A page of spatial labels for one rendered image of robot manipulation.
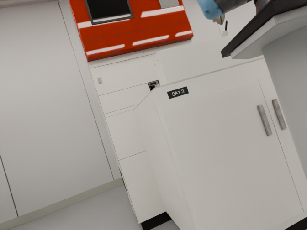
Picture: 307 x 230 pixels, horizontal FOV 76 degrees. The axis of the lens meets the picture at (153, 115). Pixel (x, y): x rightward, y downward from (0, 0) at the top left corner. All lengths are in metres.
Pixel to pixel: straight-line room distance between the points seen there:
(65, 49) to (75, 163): 1.57
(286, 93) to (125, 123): 1.00
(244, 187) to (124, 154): 0.77
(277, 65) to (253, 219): 0.64
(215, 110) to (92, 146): 2.21
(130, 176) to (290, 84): 1.08
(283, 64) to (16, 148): 2.91
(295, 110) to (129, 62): 1.11
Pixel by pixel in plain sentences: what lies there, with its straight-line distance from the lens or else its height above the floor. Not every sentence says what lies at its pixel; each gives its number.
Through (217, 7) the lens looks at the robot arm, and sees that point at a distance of 0.70.
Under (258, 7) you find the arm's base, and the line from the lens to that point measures 0.71.
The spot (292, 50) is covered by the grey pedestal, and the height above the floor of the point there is 0.76.
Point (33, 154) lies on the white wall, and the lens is 3.00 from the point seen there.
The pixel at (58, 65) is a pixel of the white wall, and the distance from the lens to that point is 3.09.
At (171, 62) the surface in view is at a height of 0.90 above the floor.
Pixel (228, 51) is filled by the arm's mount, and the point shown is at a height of 0.83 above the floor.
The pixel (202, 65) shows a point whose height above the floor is 0.86.
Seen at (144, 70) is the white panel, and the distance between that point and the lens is 1.47.
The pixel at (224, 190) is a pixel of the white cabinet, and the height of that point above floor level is 0.34.
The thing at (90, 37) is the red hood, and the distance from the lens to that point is 1.48.
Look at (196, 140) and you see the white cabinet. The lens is 0.82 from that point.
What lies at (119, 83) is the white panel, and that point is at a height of 1.02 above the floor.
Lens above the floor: 0.69
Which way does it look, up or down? 2 degrees up
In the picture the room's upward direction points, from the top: 18 degrees counter-clockwise
